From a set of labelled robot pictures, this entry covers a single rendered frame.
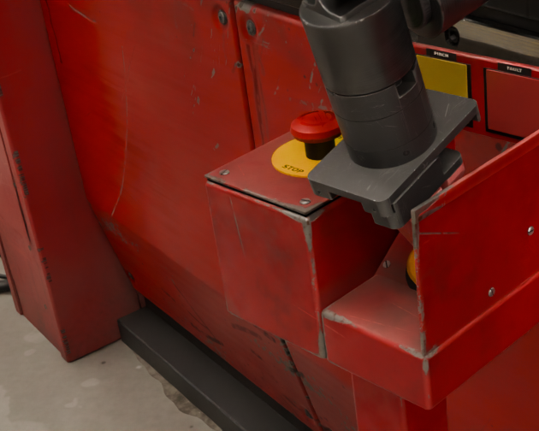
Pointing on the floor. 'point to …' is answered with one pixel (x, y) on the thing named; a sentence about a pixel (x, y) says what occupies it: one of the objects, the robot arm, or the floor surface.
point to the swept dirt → (178, 397)
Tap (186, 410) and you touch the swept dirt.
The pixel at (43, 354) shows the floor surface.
